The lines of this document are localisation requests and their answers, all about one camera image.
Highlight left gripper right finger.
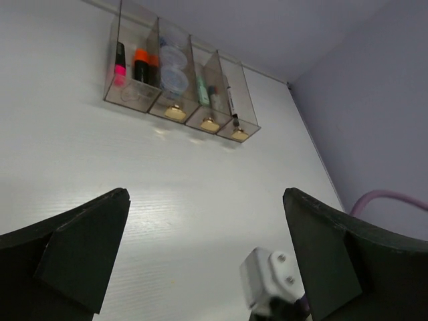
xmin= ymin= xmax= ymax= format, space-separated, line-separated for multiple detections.
xmin=283 ymin=188 xmax=427 ymax=320

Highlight clear paperclip jar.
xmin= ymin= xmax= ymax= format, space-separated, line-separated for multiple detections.
xmin=159 ymin=34 xmax=188 ymax=50
xmin=159 ymin=45 xmax=188 ymax=70
xmin=160 ymin=66 xmax=189 ymax=93

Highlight red cap whiteboard marker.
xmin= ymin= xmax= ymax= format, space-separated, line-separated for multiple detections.
xmin=208 ymin=86 xmax=223 ymax=110

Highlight black cap whiteboard marker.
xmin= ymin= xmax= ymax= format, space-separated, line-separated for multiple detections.
xmin=227 ymin=86 xmax=239 ymax=128

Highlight pink black highlighter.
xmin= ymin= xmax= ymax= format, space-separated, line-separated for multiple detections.
xmin=114 ymin=41 xmax=126 ymax=86

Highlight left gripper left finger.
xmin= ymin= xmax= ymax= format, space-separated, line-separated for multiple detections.
xmin=1 ymin=188 xmax=130 ymax=320

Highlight orange highlighter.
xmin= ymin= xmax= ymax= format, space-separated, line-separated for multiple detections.
xmin=133 ymin=48 xmax=149 ymax=84

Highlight clear four-compartment organizer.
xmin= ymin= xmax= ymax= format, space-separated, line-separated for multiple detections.
xmin=103 ymin=1 xmax=260 ymax=143

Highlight green transparent utility knife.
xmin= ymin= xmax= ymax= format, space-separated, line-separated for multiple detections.
xmin=197 ymin=76 xmax=210 ymax=106

